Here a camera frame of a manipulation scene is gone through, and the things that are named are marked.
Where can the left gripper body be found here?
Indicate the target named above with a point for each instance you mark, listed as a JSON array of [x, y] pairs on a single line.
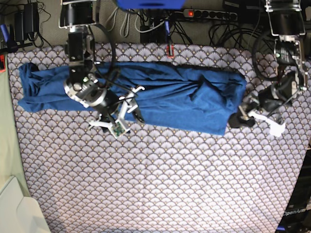
[[263, 105]]

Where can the black power adapter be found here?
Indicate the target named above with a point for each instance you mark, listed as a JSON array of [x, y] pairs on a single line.
[[26, 22]]

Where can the blue long-sleeve T-shirt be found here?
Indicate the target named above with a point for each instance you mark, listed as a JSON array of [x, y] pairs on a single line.
[[185, 97]]

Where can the red clamp on table edge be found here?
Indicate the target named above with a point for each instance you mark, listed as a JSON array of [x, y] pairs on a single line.
[[170, 51]]

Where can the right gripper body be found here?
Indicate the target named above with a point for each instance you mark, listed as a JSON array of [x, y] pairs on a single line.
[[111, 108]]

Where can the black power strip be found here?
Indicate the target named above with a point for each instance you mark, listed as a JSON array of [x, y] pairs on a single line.
[[209, 14]]

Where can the black OpenArm base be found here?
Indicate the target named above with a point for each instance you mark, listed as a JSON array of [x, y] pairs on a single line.
[[297, 216]]

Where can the blue-handled clamp left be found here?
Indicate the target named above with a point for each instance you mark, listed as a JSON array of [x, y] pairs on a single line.
[[10, 43]]

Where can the blue box at top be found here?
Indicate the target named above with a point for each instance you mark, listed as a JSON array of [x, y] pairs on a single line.
[[150, 4]]

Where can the white plastic bin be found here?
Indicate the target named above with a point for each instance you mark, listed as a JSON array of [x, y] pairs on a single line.
[[18, 213]]

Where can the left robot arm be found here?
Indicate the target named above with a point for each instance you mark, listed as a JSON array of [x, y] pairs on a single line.
[[287, 26]]

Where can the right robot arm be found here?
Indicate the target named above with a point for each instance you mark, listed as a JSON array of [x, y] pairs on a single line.
[[78, 17]]

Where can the fan-patterned tablecloth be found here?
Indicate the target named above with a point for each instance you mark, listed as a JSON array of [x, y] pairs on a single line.
[[155, 179]]

